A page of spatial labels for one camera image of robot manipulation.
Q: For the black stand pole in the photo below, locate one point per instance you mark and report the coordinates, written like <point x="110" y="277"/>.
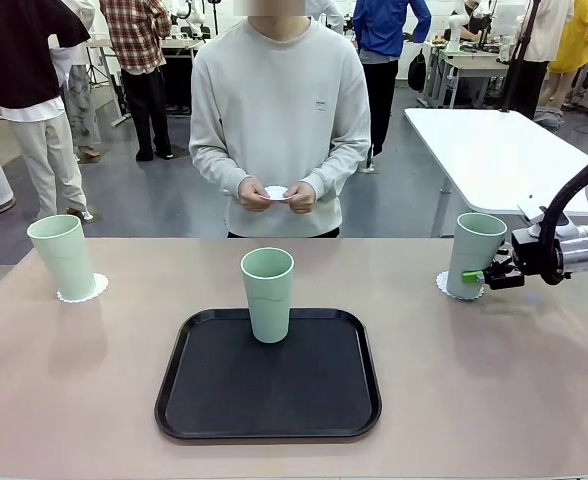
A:
<point x="533" y="22"/>

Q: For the white background desk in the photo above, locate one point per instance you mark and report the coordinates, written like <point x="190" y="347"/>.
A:
<point x="174" y="45"/>

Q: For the white height-adjustable table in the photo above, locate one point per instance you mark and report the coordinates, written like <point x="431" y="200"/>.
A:
<point x="504" y="160"/>

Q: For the person in white shirt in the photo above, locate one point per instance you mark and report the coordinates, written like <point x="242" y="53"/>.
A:
<point x="331" y="12"/>

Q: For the white scalloped paper coaster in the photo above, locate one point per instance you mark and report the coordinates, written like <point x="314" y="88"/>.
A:
<point x="441" y="282"/>
<point x="276" y="192"/>
<point x="101" y="286"/>

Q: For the person in black shirt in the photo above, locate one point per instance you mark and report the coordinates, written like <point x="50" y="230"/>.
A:
<point x="19" y="50"/>

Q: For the person in blue jacket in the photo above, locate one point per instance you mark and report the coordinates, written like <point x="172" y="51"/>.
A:
<point x="381" y="25"/>

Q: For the person's left hand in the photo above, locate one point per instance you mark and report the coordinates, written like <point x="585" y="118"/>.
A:
<point x="305" y="199"/>

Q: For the person in grey patterned trousers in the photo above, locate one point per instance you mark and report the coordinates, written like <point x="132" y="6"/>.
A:
<point x="81" y="100"/>

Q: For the pale green plastic cup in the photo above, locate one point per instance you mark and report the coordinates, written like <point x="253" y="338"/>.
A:
<point x="471" y="250"/>
<point x="269" y="310"/>
<point x="64" y="260"/>

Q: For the person's left forearm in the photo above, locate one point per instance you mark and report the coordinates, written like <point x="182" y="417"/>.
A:
<point x="341" y="170"/>

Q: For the person in red plaid shirt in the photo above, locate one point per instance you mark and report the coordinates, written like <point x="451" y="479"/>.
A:
<point x="134" y="30"/>

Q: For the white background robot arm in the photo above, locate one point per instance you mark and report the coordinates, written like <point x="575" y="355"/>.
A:
<point x="455" y="30"/>
<point x="194" y="15"/>

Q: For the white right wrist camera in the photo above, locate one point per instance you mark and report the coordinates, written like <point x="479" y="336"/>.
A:
<point x="531" y="212"/>

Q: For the person in yellow coat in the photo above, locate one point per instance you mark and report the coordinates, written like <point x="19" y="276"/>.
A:
<point x="579" y="40"/>

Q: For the grey cloth bundle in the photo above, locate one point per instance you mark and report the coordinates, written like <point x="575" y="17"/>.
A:
<point x="549" y="117"/>

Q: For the person's right hand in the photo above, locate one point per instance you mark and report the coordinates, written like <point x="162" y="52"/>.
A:
<point x="251" y="195"/>

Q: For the black plastic serving tray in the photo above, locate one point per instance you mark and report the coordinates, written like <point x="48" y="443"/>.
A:
<point x="254" y="395"/>

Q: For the person in beige sweatshirt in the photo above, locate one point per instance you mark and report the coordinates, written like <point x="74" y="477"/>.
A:
<point x="279" y="100"/>

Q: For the grey metal workbench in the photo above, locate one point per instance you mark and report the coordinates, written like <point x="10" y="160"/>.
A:
<point x="474" y="67"/>

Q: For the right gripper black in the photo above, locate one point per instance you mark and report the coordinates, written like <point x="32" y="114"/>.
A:
<point x="526" y="252"/>

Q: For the person in cream top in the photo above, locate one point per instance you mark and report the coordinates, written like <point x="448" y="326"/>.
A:
<point x="549" y="30"/>

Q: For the black backpack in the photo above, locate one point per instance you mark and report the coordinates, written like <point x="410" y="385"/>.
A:
<point x="417" y="72"/>

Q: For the person's right forearm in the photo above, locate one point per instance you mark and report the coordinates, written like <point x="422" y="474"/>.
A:
<point x="219" y="172"/>

